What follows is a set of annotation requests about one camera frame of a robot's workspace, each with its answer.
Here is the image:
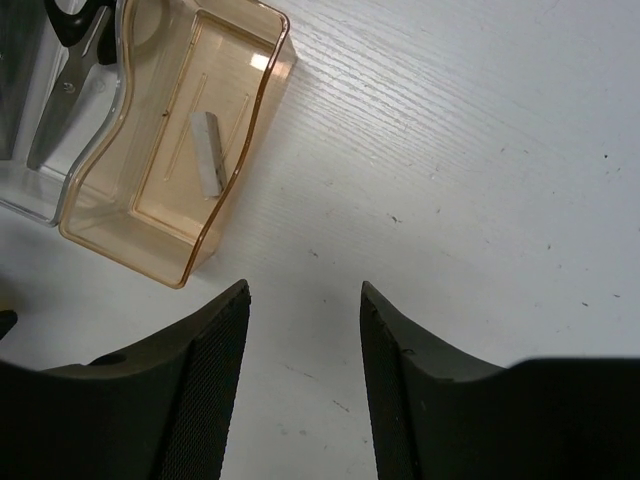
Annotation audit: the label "grey rectangular eraser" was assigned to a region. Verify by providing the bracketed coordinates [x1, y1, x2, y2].
[190, 111, 227, 198]

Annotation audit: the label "grey transparent container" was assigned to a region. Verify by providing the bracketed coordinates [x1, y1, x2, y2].
[1, 0, 46, 160]

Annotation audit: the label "orange transparent container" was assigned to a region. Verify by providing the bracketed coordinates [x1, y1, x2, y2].
[59, 1, 297, 288]

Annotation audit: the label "clear transparent container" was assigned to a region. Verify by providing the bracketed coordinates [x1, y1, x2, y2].
[1, 1, 124, 226]

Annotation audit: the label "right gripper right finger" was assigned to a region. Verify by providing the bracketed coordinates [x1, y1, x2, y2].
[360, 283, 639, 479]

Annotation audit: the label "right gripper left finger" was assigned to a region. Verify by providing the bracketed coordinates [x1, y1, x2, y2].
[1, 280, 251, 479]

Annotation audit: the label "black handled scissors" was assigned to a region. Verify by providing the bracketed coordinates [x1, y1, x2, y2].
[26, 0, 117, 170]

